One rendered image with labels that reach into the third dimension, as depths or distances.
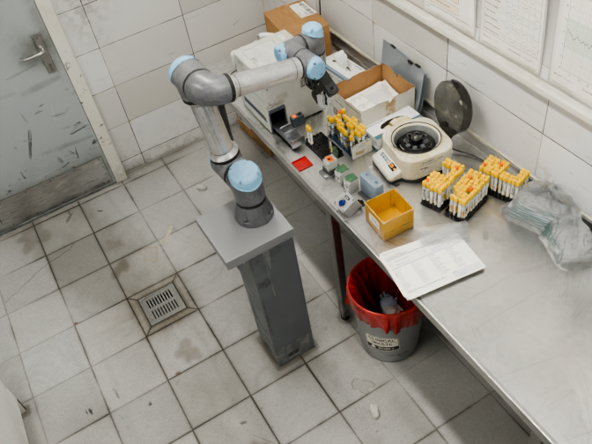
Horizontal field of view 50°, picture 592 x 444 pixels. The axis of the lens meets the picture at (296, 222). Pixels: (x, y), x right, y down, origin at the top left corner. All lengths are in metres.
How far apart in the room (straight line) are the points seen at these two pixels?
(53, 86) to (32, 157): 0.46
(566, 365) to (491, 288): 0.35
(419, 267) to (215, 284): 1.51
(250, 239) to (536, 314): 1.03
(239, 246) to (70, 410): 1.36
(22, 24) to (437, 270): 2.46
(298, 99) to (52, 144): 1.71
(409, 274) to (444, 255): 0.15
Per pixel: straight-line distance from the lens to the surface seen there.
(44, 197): 4.22
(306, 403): 3.02
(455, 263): 2.30
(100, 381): 3.36
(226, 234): 2.44
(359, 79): 2.95
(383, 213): 2.46
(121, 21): 3.87
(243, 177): 2.31
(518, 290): 2.27
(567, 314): 2.24
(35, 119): 3.93
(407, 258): 2.30
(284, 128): 2.82
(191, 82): 2.10
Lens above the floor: 2.67
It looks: 46 degrees down
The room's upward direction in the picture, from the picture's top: 11 degrees counter-clockwise
